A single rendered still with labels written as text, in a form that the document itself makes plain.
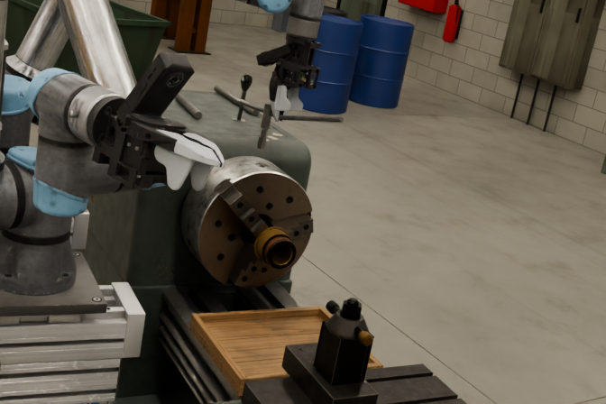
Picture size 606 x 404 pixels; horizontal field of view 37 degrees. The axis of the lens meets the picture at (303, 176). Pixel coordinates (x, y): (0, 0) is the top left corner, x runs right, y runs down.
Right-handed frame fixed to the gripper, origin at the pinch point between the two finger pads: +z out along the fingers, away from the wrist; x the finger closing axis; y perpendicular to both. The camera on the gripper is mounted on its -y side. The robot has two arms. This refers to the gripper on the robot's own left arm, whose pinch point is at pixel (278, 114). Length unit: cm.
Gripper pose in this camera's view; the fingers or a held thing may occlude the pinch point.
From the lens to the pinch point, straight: 220.5
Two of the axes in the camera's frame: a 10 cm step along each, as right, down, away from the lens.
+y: 7.1, 3.3, -6.1
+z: -2.1, 9.4, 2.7
